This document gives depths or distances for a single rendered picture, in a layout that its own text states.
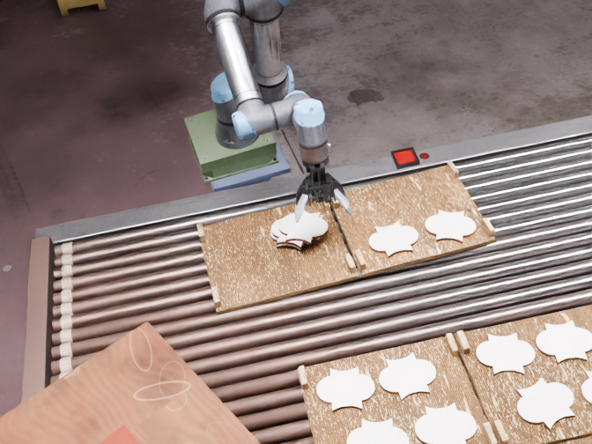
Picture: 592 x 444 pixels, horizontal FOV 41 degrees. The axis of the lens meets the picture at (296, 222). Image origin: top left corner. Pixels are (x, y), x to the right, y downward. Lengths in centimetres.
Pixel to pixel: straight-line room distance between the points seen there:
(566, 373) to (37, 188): 299
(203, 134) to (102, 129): 185
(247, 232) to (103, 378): 67
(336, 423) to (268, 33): 114
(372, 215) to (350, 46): 257
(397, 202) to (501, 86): 217
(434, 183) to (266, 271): 61
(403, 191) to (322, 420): 84
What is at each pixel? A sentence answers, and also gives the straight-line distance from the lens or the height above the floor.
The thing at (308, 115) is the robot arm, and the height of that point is 143.
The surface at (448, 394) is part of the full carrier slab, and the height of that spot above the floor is 94.
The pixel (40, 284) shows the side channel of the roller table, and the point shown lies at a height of 95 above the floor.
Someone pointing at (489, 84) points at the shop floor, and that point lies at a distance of 458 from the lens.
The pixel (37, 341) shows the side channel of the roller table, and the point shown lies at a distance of 233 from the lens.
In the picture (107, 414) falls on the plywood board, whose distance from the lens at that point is 200.
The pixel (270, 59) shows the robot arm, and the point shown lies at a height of 129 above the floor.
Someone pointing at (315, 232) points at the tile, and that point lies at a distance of 233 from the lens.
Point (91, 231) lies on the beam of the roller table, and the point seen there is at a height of 92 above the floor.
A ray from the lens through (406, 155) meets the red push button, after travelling 266.
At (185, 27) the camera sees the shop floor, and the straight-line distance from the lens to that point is 532.
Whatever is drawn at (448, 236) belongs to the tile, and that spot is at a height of 95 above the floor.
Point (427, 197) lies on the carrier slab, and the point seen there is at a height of 94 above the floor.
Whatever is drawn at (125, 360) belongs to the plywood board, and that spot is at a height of 104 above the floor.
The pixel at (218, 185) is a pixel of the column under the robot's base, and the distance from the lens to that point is 271.
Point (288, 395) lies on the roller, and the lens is 208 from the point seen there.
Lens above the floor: 265
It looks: 45 degrees down
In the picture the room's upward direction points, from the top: 8 degrees counter-clockwise
